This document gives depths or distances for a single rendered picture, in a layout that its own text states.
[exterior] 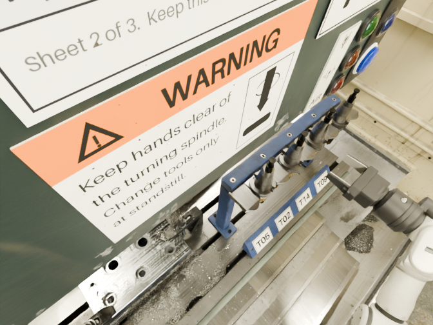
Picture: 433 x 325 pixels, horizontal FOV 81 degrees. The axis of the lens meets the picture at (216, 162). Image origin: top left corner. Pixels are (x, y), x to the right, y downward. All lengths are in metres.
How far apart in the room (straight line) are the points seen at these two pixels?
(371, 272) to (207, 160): 1.17
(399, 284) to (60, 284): 0.73
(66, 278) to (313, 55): 0.22
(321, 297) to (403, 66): 0.87
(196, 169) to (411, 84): 1.04
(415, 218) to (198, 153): 0.64
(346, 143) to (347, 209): 0.31
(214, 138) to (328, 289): 1.03
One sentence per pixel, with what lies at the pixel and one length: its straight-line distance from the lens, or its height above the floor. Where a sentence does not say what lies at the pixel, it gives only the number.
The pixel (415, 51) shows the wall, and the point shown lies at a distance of 1.12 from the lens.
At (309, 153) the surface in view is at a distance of 0.72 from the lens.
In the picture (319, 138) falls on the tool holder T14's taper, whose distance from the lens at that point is 0.73.
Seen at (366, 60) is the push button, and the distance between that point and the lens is 0.33.
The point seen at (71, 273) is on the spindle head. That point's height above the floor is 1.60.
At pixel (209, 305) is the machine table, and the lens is 0.87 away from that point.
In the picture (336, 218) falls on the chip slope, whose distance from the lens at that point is 1.26.
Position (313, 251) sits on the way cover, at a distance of 1.15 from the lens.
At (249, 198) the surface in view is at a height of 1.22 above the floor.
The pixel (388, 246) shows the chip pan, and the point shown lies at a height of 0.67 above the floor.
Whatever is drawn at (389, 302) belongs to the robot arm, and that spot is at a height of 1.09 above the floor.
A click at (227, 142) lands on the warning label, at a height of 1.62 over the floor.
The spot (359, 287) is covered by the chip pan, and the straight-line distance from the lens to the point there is 1.26.
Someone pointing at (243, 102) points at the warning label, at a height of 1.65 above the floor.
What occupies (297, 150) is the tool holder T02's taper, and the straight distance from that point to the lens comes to 0.63.
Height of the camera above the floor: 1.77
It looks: 58 degrees down
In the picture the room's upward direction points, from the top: 5 degrees clockwise
